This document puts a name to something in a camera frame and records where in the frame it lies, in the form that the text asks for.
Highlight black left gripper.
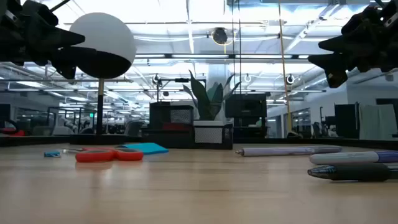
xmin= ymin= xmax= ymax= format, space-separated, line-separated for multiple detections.
xmin=0 ymin=0 xmax=97 ymax=80

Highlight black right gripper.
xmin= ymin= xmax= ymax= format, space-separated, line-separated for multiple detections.
xmin=307 ymin=0 xmax=398 ymax=89

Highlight grey marker purple cap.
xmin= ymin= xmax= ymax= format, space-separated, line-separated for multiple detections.
xmin=309 ymin=151 xmax=398 ymax=166

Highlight red-handled scissors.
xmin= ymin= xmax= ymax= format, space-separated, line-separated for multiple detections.
xmin=63 ymin=146 xmax=144 ymax=163

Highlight black pen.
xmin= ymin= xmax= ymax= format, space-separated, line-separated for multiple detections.
xmin=307 ymin=163 xmax=398 ymax=183

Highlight blue sticky note pad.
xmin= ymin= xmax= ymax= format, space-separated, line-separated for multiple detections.
xmin=116 ymin=142 xmax=170 ymax=156

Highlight grey office chair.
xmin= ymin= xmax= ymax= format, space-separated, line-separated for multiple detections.
xmin=124 ymin=120 xmax=144 ymax=138

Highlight black mesh desk organizer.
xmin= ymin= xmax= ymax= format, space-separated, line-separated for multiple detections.
xmin=141 ymin=101 xmax=234 ymax=150

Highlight white globe lamp black base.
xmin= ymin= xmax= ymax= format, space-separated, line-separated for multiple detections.
xmin=67 ymin=12 xmax=137 ymax=146

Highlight black panel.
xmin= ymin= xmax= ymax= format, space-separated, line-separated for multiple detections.
xmin=334 ymin=103 xmax=361 ymax=139

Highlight white board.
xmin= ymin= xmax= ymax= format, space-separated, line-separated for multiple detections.
xmin=359 ymin=104 xmax=398 ymax=141

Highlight red cart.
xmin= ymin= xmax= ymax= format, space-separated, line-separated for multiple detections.
xmin=0 ymin=119 xmax=25 ymax=138

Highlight black cabinet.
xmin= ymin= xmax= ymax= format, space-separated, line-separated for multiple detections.
xmin=225 ymin=93 xmax=267 ymax=138

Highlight potted snake plant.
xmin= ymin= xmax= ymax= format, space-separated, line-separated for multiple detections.
xmin=182 ymin=70 xmax=242 ymax=144

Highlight yellow hanging cable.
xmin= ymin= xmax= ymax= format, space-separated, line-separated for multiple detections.
xmin=277 ymin=0 xmax=294 ymax=135

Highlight black aluminium table frame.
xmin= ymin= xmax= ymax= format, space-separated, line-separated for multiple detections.
xmin=0 ymin=134 xmax=398 ymax=151

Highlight black hanging cable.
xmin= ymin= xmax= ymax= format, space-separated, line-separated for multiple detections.
xmin=238 ymin=0 xmax=243 ymax=94
xmin=231 ymin=0 xmax=236 ymax=94

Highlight ceiling cable reel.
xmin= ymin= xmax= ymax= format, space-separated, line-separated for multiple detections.
xmin=211 ymin=27 xmax=229 ymax=46

